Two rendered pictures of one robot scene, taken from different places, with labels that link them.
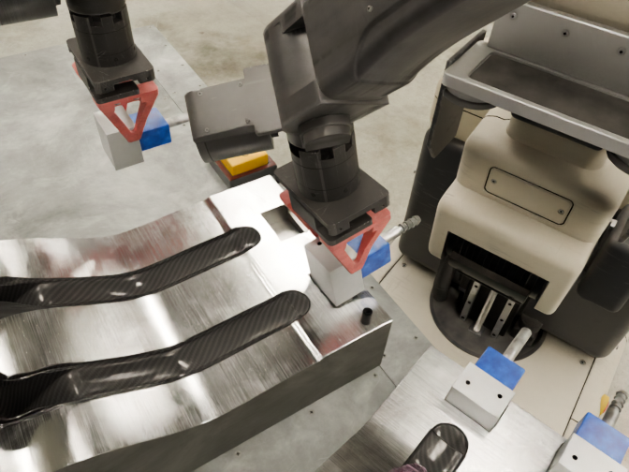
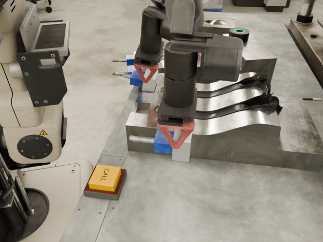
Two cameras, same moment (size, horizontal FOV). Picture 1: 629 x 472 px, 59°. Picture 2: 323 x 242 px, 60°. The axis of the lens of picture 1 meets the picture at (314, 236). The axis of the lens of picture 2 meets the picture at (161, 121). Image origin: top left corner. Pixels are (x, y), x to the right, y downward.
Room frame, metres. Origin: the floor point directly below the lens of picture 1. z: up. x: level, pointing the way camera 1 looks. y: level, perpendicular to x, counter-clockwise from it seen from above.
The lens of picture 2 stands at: (0.88, 0.52, 1.33)
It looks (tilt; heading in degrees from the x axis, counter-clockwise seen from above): 37 degrees down; 224
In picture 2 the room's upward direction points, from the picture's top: straight up
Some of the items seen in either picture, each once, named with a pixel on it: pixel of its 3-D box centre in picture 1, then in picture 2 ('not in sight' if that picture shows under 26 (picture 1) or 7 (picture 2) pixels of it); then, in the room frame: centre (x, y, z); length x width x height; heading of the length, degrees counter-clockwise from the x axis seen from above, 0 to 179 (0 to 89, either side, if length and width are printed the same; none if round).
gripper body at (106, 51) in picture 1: (105, 37); (179, 90); (0.54, 0.24, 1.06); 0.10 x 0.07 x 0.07; 36
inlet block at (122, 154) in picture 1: (156, 126); (159, 141); (0.56, 0.21, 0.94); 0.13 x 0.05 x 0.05; 125
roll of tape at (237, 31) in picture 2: not in sight; (238, 35); (-0.13, -0.03, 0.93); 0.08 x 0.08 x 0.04
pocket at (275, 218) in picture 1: (286, 230); (141, 113); (0.46, 0.03, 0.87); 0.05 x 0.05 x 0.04; 35
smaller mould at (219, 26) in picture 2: not in sight; (215, 29); (-0.35, -0.29, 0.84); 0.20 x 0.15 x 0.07; 125
